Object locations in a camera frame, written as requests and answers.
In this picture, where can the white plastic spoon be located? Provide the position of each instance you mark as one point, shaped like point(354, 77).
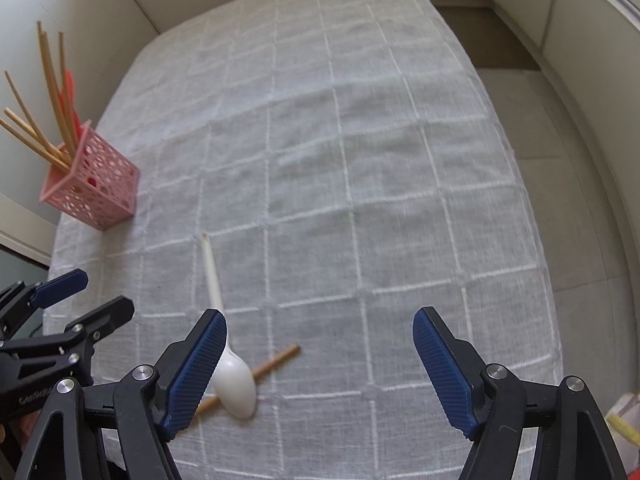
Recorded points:
point(237, 385)

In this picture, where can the pink perforated utensil holder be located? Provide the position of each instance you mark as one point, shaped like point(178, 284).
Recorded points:
point(107, 185)

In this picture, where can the red plastic spoon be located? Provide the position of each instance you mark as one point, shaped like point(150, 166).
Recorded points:
point(69, 87)

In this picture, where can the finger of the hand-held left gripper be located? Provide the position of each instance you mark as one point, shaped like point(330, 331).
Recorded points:
point(107, 317)
point(62, 287)

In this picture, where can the bunch of wooden chopsticks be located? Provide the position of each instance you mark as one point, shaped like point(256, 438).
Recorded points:
point(55, 82)

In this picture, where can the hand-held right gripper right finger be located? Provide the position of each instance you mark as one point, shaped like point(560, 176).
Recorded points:
point(442, 370)

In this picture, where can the wooden chopstick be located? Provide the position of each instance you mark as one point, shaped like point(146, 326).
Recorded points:
point(280, 358)
point(30, 141)

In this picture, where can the yellow and pink packet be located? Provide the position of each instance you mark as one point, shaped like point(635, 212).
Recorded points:
point(625, 422)

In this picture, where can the grey checked tablecloth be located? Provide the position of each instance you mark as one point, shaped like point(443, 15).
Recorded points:
point(350, 160)

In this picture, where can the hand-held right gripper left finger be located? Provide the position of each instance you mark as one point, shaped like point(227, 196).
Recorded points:
point(197, 370)

